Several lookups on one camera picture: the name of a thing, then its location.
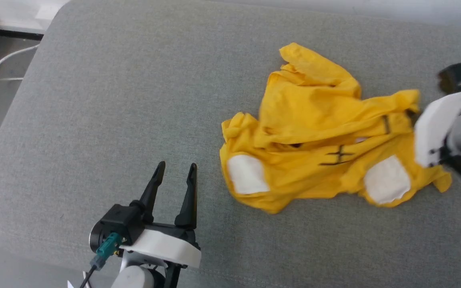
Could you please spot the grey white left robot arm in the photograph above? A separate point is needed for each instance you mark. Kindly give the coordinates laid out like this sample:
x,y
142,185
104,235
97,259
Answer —
x,y
134,280

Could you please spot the yellow printed garment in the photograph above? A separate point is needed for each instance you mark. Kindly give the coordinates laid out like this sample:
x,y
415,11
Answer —
x,y
314,116

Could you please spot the teal left camera connector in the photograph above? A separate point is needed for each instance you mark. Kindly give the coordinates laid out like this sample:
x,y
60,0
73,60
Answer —
x,y
108,244

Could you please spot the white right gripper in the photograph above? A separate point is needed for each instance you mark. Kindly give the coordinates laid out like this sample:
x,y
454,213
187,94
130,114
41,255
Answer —
x,y
434,128

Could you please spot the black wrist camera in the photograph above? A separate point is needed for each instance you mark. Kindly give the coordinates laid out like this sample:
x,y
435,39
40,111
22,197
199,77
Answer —
x,y
120,218
452,78

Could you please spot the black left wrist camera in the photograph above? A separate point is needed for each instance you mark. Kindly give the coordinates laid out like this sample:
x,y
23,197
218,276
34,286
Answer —
x,y
120,218

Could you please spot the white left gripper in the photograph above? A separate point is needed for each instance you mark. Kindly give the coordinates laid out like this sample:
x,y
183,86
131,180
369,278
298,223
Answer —
x,y
162,246

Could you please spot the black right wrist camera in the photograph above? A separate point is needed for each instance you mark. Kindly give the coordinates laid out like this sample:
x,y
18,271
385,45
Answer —
x,y
452,78

